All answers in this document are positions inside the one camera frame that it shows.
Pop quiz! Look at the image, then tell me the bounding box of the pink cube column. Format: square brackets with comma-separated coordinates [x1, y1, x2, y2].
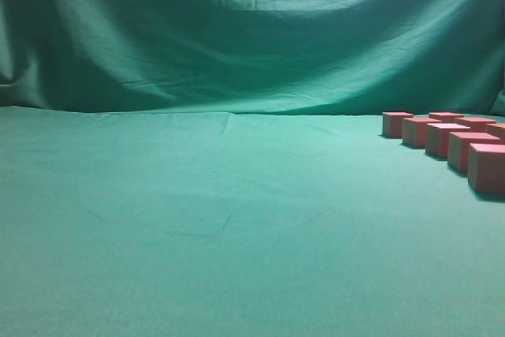
[382, 111, 414, 138]
[455, 117, 496, 133]
[425, 123, 471, 159]
[467, 143, 505, 195]
[447, 132, 502, 173]
[486, 123, 505, 142]
[402, 118, 441, 148]
[428, 112, 464, 123]

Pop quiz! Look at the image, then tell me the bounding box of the green cloth backdrop and cover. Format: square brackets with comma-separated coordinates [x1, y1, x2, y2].
[1, 0, 504, 336]

